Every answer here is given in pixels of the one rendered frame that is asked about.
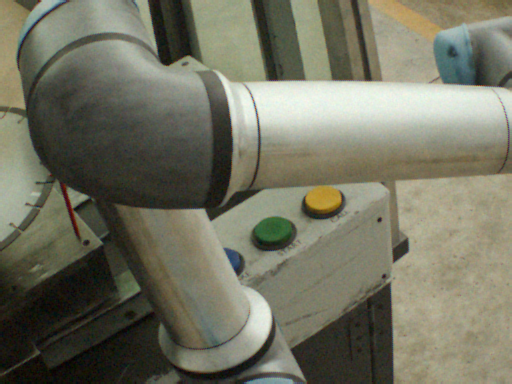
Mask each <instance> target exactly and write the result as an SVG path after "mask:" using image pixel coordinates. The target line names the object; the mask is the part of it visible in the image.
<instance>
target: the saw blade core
mask: <svg viewBox="0 0 512 384"><path fill-rule="evenodd" d="M3 117H4V118H3ZM2 118H3V119H2ZM19 122H20V123H19ZM18 123H19V124H18ZM41 163H42V162H41V160H40V159H39V157H38V156H37V153H35V150H34V148H33V144H32V142H31V138H30V136H29V129H28V120H27V118H26V117H24V116H21V115H19V114H14V113H11V112H8V113H6V112H3V111H0V242H1V241H2V240H4V239H5V238H6V237H7V236H9V235H10V234H11V233H12V231H14V230H15V229H16V228H18V226H19V225H20V224H21V222H22V221H23V220H24V219H25V217H26V216H27V215H28V213H30V211H31V210H32V208H33V206H35V203H36V202H37V200H38V196H31V194H32V192H35V193H41V192H42V190H43V188H44V184H46V179H47V176H48V169H47V168H46V167H45V166H44V165H43V164H42V165H40V164H41ZM38 183H39V184H38ZM36 184H38V185H36ZM26 204H27V206H26ZM29 205H31V206H29ZM11 224H13V225H14V226H15V227H16V228H14V227H13V226H10V225H11Z"/></svg>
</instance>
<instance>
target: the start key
mask: <svg viewBox="0 0 512 384"><path fill-rule="evenodd" d="M291 235H292V228H291V224H290V222H289V221H288V220H287V219H285V218H283V217H280V216H270V217H267V218H264V219H262V220H261V221H260V222H259V223H258V224H257V225H256V227H255V236H256V240H257V241H258V242H259V243H261V244H263V245H267V246H275V245H279V244H282V243H284V242H286V241H287V240H288V239H289V238H290V237H291Z"/></svg>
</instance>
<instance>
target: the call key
mask: <svg viewBox="0 0 512 384"><path fill-rule="evenodd" d="M305 202H306V207H307V209H308V210H309V211H310V212H312V213H315V214H328V213H331V212H334V211H335V210H336V209H337V208H338V207H339V206H340V204H341V198H340V193H339V192H338V190H337V189H336V188H334V187H332V186H318V187H316V188H313V189H312V190H310V191H309V192H308V194H307V195H306V198H305Z"/></svg>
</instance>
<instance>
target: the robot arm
mask: <svg viewBox="0 0 512 384"><path fill-rule="evenodd" d="M461 25H462V26H458V27H456V28H455V27H454V28H452V29H451V28H450V29H448V30H444V31H441V32H439V33H438V34H437V35H436V36H435V38H434V42H433V53H434V58H435V63H436V68H437V70H438V74H439V76H440V79H441V81H442V83H443V84H433V83H430V84H422V83H409V82H405V83H396V82H381V81H378V82H365V81H350V82H347V81H291V82H287V81H261V82H230V81H228V80H227V79H226V78H225V77H224V76H223V75H222V74H221V73H220V72H218V71H215V70H198V71H182V70H178V69H175V68H174V69H172V68H169V67H167V66H166V65H162V64H161V62H160V60H159V57H158V55H157V54H156V51H155V50H156V49H155V48H154V46H153V44H152V41H151V39H150V37H149V34H148V32H147V31H146V27H145V26H144V24H143V20H142V19H141V17H140V12H139V6H138V5H137V2H136V0H42V1H41V2H40V3H39V4H38V5H37V6H36V7H35V8H34V9H33V11H32V12H31V13H30V15H28V17H27V19H26V21H25V23H24V25H23V27H22V29H21V32H20V36H19V39H18V47H17V56H16V61H17V62H16V63H17V67H18V69H19V72H20V75H21V80H22V82H21V84H22V89H23V96H24V102H25V108H26V114H27V120H28V129H29V136H30V138H31V142H32V144H33V148H34V150H35V153H37V156H38V157H39V159H40V160H41V162H42V164H43V165H44V166H45V167H46V168H47V169H48V171H49V172H50V173H51V175H53V176H54V177H56V178H57V180H59V181H61V183H63V184H65V186H68V187H70V188H72V189H73V190H75V191H77V192H79V193H81V194H83V195H86V196H88V197H91V199H92V201H93V202H94V204H95V205H96V207H97V211H98V212H99V214H100V216H101V218H102V220H103V221H104V224H105V226H106V228H107V229H108V231H109V233H110V235H111V236H112V238H113V240H114V243H115V245H116V247H117V248H118V250H119V252H120V253H121V255H122V257H123V259H124V261H125V262H126V264H127V266H128V268H129V269H130V271H131V272H132V274H133V277H134V279H135V281H136V283H137V285H138V286H139V288H140V289H141V291H142V292H143V294H144V296H145V298H146V300H147V301H148V303H149V304H150V306H151V308H152V309H153V311H154V313H155V315H156V316H157V317H158V319H159V321H160V323H161V324H160V329H159V334H158V338H159V343H160V347H161V349H162V351H163V353H164V355H165V356H166V358H167V360H168V361H169V362H170V364H171V366H172V367H173V368H174V370H175V372H177V374H178V376H179V377H180V378H181V380H182V382H183V383H184V384H307V382H306V380H305V379H304V376H303V375H302V372H301V370H300V368H299V367H298V364H297V363H296V361H295V358H294V356H293V354H292V352H291V350H290V349H289V347H288V345H287V342H286V339H285V338H284V334H283V331H282V329H281V326H280V324H279V323H278V321H277V319H276V318H275V316H274V314H273V313H272V311H271V309H270V306H269V305H268V303H267V302H266V301H265V299H264V298H263V297H262V296H261V295H260V294H259V293H258V292H255V291H254V290H252V289H250V288H248V287H245V286H242V285H240V283H239V281H238V278H237V276H236V274H235V272H234V270H233V269H232V267H231V265H230V262H229V260H228V258H227V256H226V254H225V252H224V250H223V247H222V245H221V243H220V241H219V239H218V237H217V235H216V233H215V230H214V228H213V226H212V224H211V222H210V220H209V218H208V215H207V213H206V211H205V209H204V208H218V207H222V206H223V205H225V203H226V202H227V201H228V200H229V199H230V197H231V196H232V195H233V194H234V193H235V192H236V191H244V190H260V189H276V188H292V187H308V186H323V185H338V184H354V183H369V182H383V181H396V180H402V181H410V180H424V179H437V178H450V177H461V176H463V177H474V176H487V175H497V174H504V175H508V174H512V15H510V16H507V17H503V18H502V17H500V18H496V19H492V20H491V19H490V20H486V21H481V22H477V23H473V24H472V23H470V24H466V23H463V24H461Z"/></svg>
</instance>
